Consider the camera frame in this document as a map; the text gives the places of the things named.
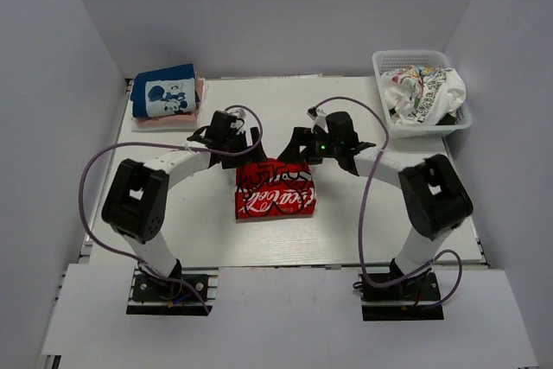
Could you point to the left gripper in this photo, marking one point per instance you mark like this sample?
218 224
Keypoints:
257 154

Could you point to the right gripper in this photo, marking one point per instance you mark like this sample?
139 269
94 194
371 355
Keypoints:
301 137

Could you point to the white t-shirt red print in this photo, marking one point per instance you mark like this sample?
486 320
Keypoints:
273 189

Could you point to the white cartoon print t-shirt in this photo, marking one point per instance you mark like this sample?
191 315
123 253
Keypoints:
421 96

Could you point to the dark green t-shirt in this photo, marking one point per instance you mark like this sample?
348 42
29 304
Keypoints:
447 120

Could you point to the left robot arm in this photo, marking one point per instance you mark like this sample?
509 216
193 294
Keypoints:
136 202

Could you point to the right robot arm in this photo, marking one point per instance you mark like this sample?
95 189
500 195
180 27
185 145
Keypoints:
435 199

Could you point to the folded pink t-shirt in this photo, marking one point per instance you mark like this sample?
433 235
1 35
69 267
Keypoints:
173 118

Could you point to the folded blue t-shirt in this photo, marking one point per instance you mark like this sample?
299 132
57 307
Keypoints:
165 92

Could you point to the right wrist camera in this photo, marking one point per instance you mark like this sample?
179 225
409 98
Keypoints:
319 119

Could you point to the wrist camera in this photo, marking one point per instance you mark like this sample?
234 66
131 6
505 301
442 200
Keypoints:
319 119
238 123

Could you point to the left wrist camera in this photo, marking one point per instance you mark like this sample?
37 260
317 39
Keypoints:
238 123

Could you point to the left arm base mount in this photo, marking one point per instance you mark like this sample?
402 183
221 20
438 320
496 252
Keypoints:
148 296

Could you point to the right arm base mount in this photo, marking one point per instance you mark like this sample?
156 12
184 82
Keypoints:
410 300

